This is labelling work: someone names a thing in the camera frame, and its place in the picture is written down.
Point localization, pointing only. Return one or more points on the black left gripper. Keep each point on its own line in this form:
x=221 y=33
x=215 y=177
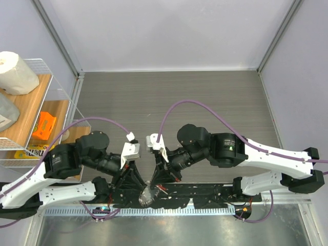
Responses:
x=130 y=178

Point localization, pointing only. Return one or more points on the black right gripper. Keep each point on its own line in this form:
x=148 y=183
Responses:
x=161 y=175

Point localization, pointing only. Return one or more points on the key with red tag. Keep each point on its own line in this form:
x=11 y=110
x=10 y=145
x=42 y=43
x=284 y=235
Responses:
x=161 y=187

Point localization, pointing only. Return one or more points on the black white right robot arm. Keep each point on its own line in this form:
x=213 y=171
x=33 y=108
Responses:
x=294 y=170

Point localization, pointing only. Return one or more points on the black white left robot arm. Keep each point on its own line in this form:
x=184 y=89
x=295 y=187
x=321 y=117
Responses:
x=38 y=188

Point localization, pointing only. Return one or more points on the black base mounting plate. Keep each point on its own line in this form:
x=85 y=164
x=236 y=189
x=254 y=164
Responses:
x=202 y=195

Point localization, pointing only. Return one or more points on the orange candy box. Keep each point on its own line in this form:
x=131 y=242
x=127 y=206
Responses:
x=44 y=125

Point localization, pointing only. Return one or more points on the yellow m&m's bag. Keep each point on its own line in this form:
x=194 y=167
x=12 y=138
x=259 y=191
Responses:
x=32 y=152

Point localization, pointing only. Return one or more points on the white paper towel roll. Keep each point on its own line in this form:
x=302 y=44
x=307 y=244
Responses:
x=17 y=78

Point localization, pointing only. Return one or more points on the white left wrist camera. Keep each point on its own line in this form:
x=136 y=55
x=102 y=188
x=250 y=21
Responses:
x=130 y=151

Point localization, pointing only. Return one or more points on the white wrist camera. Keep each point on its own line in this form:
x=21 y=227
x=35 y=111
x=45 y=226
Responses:
x=130 y=151
x=155 y=142

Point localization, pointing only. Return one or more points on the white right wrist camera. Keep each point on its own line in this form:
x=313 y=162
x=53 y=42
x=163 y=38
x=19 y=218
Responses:
x=155 y=142

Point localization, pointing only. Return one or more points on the slotted white cable duct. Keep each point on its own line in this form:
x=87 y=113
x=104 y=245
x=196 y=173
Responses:
x=187 y=211

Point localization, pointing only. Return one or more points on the white wire wooden shelf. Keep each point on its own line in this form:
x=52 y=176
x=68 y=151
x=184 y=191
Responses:
x=50 y=97

